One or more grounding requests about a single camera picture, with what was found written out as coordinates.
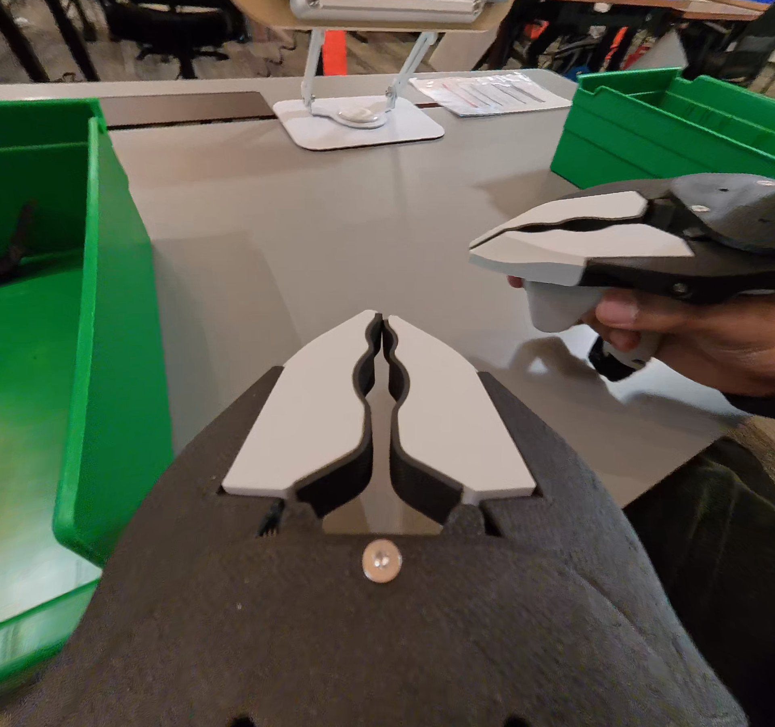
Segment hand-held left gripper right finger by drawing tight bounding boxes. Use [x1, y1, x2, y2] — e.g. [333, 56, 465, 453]
[386, 314, 538, 525]

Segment orange safety cone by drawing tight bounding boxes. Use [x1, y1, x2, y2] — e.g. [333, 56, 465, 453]
[320, 30, 350, 75]

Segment person's right forearm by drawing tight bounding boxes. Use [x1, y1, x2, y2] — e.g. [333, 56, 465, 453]
[723, 391, 775, 420]

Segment laminated printed sheet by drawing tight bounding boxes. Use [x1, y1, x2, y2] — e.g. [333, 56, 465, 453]
[408, 70, 573, 118]

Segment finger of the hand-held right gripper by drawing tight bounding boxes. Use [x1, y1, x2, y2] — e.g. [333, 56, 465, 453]
[483, 190, 650, 238]
[468, 222, 695, 288]

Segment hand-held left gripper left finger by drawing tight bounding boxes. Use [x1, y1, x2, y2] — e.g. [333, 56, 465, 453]
[221, 309, 383, 519]

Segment black metal table frame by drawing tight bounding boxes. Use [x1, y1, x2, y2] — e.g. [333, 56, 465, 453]
[0, 0, 103, 84]

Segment green plastic bin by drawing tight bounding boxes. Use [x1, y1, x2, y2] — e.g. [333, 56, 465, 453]
[550, 66, 775, 190]
[0, 98, 175, 682]

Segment person's dark green pants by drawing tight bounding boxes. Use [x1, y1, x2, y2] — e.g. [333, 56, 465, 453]
[624, 437, 775, 727]

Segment black office chair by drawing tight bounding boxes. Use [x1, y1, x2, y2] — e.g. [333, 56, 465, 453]
[106, 0, 236, 81]

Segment person's right hand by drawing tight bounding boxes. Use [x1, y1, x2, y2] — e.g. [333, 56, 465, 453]
[507, 275, 775, 399]

